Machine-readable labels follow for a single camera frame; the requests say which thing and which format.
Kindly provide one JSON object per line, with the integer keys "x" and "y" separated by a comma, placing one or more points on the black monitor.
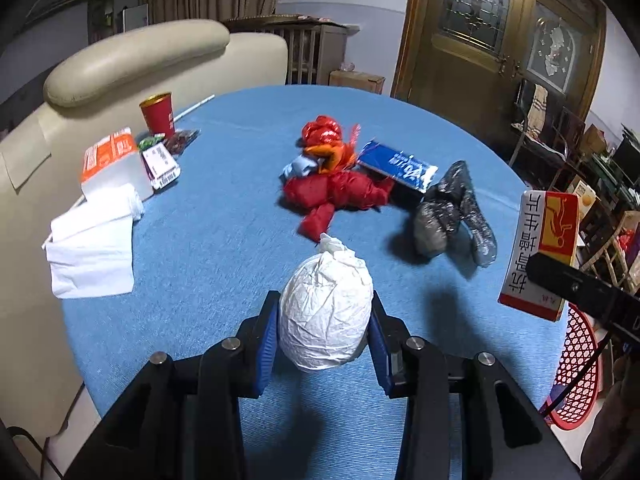
{"x": 629, "y": 157}

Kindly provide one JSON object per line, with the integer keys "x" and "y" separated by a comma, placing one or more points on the black plastic bag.
{"x": 435, "y": 225}
{"x": 481, "y": 232}

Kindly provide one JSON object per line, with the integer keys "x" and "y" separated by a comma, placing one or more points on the rattan chair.
{"x": 612, "y": 255}

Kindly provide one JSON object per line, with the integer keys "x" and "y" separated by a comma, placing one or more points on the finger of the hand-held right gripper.
{"x": 590, "y": 290}

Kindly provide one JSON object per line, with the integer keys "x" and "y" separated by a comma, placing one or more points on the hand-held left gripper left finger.
{"x": 265, "y": 350}

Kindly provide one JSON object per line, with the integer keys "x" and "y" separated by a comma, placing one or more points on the small cardboard box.
{"x": 595, "y": 140}

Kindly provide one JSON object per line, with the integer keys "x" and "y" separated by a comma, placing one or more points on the brown cardboard box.
{"x": 356, "y": 81}

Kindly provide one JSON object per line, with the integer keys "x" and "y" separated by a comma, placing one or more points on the red plastic mesh basket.
{"x": 575, "y": 370}

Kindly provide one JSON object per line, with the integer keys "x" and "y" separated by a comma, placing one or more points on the large red plastic bag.
{"x": 340, "y": 190}

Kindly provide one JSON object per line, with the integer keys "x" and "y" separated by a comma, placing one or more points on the orange plastic bag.
{"x": 335, "y": 157}

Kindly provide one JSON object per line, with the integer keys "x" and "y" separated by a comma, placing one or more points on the wooden slatted cabinet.
{"x": 310, "y": 50}

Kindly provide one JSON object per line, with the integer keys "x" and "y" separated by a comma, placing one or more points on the blue snack packet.
{"x": 395, "y": 165}

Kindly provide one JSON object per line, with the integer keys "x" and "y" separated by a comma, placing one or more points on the red and white carton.
{"x": 545, "y": 250}

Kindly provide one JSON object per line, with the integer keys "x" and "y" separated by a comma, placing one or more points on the wooden glass-panel door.
{"x": 500, "y": 45}

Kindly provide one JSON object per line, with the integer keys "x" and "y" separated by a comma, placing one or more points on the orange and white box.
{"x": 107, "y": 160}

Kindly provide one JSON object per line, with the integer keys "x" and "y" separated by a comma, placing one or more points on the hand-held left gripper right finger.
{"x": 382, "y": 360}

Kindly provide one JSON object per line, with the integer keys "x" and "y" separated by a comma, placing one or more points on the small white pink-label box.
{"x": 161, "y": 165}

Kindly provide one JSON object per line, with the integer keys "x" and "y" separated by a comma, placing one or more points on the red paper cup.
{"x": 159, "y": 116}

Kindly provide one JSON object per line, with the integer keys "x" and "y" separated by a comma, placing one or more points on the beige leather sofa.
{"x": 125, "y": 60}

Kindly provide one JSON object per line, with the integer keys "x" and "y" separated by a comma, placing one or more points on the blue tablecloth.
{"x": 225, "y": 240}

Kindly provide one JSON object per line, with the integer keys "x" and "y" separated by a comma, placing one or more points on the red foil bag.
{"x": 322, "y": 132}

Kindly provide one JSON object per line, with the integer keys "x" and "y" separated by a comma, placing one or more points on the green snack packet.
{"x": 150, "y": 142}

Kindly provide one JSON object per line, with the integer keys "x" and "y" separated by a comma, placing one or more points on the dark snack packet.
{"x": 181, "y": 140}

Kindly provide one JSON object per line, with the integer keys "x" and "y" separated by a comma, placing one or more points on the white paper ball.
{"x": 325, "y": 310}

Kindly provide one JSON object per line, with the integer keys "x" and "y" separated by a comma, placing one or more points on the dark wooden chair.
{"x": 545, "y": 125}

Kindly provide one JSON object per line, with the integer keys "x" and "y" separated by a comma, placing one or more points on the white thin stick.
{"x": 192, "y": 107}

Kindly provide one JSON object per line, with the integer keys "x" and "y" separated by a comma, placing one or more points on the light blue wad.
{"x": 300, "y": 167}

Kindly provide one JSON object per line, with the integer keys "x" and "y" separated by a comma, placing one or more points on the white cabinet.
{"x": 132, "y": 17}

